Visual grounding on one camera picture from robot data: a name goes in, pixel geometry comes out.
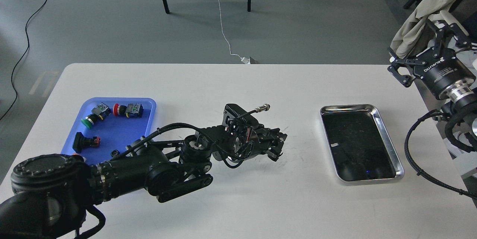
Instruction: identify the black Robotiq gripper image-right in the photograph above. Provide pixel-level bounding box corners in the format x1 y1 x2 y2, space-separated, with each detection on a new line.
387 19 476 100

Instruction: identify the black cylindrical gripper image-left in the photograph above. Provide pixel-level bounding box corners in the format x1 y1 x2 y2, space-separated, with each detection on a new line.
228 127 287 161

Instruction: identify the small black gear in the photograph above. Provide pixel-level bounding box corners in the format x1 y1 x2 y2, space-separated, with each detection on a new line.
110 150 120 158

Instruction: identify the black robot arm image-left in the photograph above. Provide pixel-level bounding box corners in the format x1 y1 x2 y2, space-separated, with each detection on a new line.
1 104 287 239

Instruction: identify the silver metal tray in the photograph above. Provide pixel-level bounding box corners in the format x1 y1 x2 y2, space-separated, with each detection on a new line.
320 104 404 185

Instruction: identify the blue plastic tray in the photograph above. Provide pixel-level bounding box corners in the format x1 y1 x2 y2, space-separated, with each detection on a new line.
61 97 157 165

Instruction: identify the beige jacket on chair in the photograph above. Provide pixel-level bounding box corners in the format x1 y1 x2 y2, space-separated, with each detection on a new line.
390 0 457 58

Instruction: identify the red push button switch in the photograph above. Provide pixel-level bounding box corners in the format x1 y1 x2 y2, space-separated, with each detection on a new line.
112 103 143 118

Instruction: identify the green push button switch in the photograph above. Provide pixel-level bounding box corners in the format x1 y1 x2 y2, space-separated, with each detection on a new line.
80 103 112 129

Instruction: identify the black push button switch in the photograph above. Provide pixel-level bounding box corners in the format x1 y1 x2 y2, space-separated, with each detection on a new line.
72 132 101 154

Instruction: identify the black floor cable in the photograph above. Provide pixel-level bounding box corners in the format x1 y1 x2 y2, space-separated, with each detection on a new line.
0 0 62 121

